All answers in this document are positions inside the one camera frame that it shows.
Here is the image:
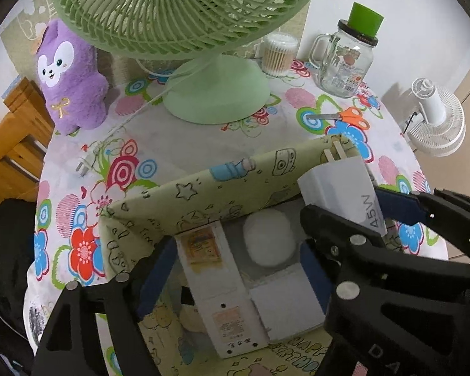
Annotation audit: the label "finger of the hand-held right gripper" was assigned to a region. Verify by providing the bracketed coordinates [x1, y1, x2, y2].
[376, 186, 470, 262]
[300, 204, 470, 295]

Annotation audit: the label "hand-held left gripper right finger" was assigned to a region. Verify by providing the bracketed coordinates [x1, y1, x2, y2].
[300, 241, 470, 376]

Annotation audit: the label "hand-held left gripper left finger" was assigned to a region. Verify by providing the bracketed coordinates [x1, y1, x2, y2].
[31, 237, 178, 376]

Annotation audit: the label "white charger grey print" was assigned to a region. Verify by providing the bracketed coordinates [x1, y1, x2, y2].
[297, 135, 388, 239]

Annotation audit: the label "round white case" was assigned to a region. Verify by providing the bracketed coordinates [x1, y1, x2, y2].
[243, 208, 292, 269]

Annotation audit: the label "round cream compact case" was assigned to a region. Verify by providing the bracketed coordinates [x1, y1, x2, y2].
[178, 303, 208, 333]

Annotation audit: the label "long white labelled box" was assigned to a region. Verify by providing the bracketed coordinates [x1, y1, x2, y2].
[175, 225, 270, 359]

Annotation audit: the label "patterned fabric storage box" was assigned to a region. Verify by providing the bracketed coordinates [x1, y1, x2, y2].
[98, 135, 377, 376]

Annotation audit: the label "plain white charger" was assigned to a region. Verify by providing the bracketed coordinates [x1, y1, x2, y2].
[251, 260, 327, 343]

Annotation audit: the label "white clip fan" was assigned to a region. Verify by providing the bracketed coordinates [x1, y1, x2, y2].
[405, 77, 467, 158]

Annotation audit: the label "white power plug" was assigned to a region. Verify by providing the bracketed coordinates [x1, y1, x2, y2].
[75, 151, 98, 177]

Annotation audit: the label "glass jar mug green lid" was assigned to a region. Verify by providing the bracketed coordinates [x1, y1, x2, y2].
[309, 2, 385, 99]

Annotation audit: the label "black clothing pile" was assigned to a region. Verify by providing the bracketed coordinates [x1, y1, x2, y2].
[0, 198, 38, 337]

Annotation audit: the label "green table fan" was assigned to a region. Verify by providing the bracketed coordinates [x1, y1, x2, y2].
[50, 0, 327, 125]

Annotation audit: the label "cotton swab container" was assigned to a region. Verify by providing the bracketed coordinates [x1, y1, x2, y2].
[260, 33, 299, 77]

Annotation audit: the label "purple plush toy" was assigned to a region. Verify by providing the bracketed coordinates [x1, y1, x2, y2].
[31, 19, 110, 136]

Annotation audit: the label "black cable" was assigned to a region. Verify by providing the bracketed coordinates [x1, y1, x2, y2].
[401, 110, 420, 134]

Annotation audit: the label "orange handled scissors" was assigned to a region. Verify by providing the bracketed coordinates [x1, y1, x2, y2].
[313, 107, 366, 128]

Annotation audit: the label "white fan power cable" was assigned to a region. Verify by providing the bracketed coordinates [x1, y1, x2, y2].
[96, 68, 189, 153]

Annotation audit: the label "wooden furniture frame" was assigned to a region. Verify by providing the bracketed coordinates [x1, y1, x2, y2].
[0, 77, 55, 206]

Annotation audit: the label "beige cartoon wall mat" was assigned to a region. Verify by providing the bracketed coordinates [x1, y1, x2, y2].
[2, 0, 312, 87]

